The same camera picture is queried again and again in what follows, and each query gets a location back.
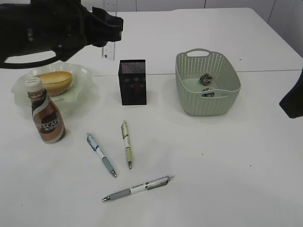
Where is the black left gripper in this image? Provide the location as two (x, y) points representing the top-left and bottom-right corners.
(29, 0), (124, 61)

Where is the clear plastic ruler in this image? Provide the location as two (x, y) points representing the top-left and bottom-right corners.
(102, 0), (118, 61)

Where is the brown bread roll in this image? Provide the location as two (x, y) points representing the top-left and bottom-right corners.
(35, 71), (72, 96)

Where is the Nescafe coffee bottle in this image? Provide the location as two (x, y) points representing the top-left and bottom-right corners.
(26, 77), (65, 143)

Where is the paper ball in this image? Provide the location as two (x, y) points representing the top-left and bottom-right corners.
(198, 73), (213, 86)
(201, 87), (215, 97)

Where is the blue white pen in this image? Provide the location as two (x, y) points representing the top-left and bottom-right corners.
(87, 133), (117, 178)

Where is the white grey pen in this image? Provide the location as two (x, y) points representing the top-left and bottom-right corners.
(102, 175), (174, 201)

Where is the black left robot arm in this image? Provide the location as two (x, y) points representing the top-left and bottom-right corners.
(0, 0), (124, 70)

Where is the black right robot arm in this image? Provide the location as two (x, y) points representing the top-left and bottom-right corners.
(279, 72), (303, 119)

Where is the black mesh pen holder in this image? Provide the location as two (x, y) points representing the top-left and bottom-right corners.
(118, 59), (147, 105)

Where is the pale green glass plate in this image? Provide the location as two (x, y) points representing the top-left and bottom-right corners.
(11, 62), (94, 117)

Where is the green cream pen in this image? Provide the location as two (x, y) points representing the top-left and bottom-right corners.
(121, 121), (133, 169)

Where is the light green woven basket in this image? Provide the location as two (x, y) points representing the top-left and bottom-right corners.
(175, 50), (241, 116)

